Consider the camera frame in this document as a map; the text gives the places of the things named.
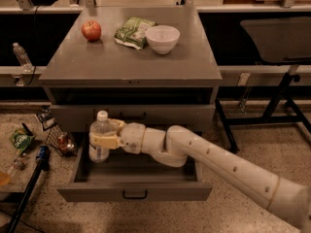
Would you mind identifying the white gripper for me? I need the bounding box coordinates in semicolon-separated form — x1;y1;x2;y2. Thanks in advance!
89;118;146;154

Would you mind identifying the clear plastic water bottle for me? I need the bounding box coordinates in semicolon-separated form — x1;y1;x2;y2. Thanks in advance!
88;111;112;163

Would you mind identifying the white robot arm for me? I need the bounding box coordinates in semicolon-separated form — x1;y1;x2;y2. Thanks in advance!
89;119;311;233

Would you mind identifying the open grey lower drawer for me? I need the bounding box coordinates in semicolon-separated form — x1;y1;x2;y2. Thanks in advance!
57;135;212;202

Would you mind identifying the grey drawer cabinet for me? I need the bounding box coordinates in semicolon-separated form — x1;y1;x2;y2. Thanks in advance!
38;6;224;149

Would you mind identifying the plastic bottle on floor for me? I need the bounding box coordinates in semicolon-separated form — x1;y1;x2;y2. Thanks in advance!
8;158;26;177

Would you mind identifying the small background water bottle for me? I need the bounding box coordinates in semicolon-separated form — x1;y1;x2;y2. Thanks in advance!
13;43;34;73

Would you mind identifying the red can on floor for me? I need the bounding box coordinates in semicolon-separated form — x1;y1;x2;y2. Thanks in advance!
57;132;74;153

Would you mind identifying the dark snack packet on floor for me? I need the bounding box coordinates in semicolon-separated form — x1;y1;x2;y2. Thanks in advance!
35;106;56;131

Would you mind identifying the black pole with blue grip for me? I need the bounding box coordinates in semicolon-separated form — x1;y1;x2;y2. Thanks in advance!
6;145;51;233

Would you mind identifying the green chip bag on floor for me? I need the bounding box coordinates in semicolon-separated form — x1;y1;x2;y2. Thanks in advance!
9;128;35;155

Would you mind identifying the green snack bag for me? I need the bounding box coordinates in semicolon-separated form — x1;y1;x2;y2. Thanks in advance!
114;17;156;50

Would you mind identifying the red apple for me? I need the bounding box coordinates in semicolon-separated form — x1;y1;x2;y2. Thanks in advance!
82;20;101;42

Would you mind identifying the white ceramic bowl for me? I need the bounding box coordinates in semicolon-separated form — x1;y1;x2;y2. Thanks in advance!
145;25;180;54

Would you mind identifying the black folding stand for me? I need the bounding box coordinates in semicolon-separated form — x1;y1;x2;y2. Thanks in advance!
215;64;311;153

